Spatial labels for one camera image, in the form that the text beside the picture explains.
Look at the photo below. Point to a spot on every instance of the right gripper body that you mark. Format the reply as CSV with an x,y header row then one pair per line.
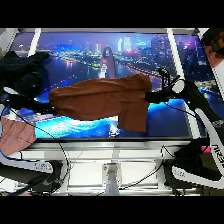
x,y
159,96

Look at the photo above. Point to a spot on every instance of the brown garment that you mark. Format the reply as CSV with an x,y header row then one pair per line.
x,y
100,100

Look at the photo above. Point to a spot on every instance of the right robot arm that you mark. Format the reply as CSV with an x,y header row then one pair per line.
x,y
203,116

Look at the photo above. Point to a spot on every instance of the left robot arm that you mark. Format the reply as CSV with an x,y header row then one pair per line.
x,y
30,165

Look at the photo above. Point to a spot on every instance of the red garment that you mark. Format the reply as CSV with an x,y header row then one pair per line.
x,y
215,55

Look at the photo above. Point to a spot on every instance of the dark checked garment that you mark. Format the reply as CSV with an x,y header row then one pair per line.
x,y
215,38

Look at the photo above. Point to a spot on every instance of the black garment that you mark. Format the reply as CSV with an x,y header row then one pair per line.
x,y
21,73

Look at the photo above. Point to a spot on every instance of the pink garment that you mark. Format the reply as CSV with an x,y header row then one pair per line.
x,y
16,135

